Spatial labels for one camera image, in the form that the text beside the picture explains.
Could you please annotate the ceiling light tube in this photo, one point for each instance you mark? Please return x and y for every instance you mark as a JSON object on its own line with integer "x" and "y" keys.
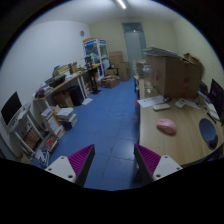
{"x": 121, "y": 3}

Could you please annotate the white paper sheet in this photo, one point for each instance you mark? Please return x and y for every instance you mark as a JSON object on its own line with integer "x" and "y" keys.
{"x": 147, "y": 102}

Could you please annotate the stack of books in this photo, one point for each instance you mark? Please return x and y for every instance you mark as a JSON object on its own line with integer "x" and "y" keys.
{"x": 67, "y": 118}

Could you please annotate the black monitor on right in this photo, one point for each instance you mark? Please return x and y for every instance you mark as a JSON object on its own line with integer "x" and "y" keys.
{"x": 216, "y": 96}

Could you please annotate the black monitor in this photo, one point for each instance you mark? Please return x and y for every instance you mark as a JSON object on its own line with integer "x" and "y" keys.
{"x": 10, "y": 108}
{"x": 216, "y": 96}

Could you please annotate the white calculator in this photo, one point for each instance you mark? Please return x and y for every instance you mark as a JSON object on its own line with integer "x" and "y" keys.
{"x": 180, "y": 103}

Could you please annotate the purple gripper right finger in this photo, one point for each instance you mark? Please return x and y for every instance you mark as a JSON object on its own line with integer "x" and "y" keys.
{"x": 152, "y": 166}

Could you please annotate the white shelf rack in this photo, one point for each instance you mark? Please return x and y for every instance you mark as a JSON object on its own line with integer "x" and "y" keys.
{"x": 25, "y": 130}

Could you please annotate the clear plastic jar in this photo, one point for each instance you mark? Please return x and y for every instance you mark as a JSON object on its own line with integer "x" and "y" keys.
{"x": 148, "y": 78}

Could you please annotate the pink computer mouse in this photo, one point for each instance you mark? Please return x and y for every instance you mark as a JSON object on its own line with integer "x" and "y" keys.
{"x": 166, "y": 125}

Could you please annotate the large cardboard box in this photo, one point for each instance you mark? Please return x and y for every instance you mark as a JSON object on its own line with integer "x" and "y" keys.
{"x": 174, "y": 77}

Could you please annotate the black monitor on left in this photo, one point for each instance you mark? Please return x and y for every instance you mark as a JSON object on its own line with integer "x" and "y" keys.
{"x": 10, "y": 108}

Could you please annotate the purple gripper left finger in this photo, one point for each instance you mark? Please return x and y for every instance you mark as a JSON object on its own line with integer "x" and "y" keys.
{"x": 74, "y": 168}

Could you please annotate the dark blue mouse pad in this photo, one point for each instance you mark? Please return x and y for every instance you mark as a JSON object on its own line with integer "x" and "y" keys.
{"x": 208, "y": 132}

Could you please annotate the stacked cardboard boxes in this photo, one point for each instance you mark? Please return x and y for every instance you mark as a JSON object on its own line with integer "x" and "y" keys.
{"x": 116, "y": 60}

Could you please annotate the grey door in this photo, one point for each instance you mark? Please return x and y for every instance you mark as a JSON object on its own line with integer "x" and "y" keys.
{"x": 135, "y": 41}

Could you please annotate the glass display cabinet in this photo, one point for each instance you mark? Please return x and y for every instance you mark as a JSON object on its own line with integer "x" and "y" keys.
{"x": 97, "y": 49}

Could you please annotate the open cardboard box on floor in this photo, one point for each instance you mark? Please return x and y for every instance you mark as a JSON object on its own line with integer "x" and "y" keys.
{"x": 110, "y": 82}

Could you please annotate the wooden side desk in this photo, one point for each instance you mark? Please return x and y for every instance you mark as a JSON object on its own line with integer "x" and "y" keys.
{"x": 43, "y": 103}

